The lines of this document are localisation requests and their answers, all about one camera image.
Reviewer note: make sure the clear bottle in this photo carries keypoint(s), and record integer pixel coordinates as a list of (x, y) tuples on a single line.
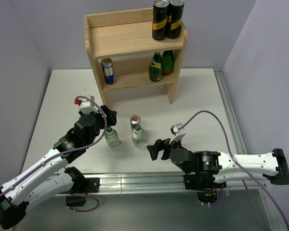
[(138, 135), (111, 137)]

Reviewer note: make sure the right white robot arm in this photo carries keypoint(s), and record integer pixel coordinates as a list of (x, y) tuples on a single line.
[(218, 167)]

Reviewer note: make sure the wooden two-tier shelf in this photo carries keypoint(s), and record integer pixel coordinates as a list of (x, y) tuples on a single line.
[(128, 34)]

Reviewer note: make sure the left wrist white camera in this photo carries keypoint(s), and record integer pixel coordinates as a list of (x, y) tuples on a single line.
[(85, 104)]

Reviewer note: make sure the aluminium rail frame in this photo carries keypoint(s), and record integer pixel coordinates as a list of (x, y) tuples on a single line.
[(268, 205), (134, 183)]

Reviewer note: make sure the green labelled glass bottle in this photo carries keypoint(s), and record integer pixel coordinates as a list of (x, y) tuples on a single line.
[(155, 68)]

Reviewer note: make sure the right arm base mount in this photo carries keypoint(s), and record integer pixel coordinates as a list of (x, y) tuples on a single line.
[(208, 191)]

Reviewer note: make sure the aluminium front rail frame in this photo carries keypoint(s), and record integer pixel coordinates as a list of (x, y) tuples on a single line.
[(134, 183)]

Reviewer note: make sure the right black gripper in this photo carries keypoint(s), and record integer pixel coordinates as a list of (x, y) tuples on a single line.
[(161, 144)]

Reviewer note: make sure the dark green glass bottle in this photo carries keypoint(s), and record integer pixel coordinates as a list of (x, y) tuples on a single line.
[(167, 62)]

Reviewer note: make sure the energy drink can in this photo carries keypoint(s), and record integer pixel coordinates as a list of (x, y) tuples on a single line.
[(108, 71), (134, 121)]

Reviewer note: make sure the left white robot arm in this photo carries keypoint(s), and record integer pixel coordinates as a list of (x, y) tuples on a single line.
[(67, 149)]

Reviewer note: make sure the black tall can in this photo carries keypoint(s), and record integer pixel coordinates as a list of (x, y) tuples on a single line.
[(175, 13), (160, 18)]

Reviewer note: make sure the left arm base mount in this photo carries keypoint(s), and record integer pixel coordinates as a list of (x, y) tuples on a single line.
[(80, 193)]

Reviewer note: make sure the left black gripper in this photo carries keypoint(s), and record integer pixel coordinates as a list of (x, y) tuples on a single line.
[(110, 114)]

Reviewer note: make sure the left black tall can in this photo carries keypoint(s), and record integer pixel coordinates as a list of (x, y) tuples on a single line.
[(160, 18)]

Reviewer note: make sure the right black tall can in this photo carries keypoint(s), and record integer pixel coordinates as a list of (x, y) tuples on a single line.
[(175, 13)]

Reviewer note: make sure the aluminium right rail frame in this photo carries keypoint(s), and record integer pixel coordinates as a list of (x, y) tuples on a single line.
[(268, 205)]

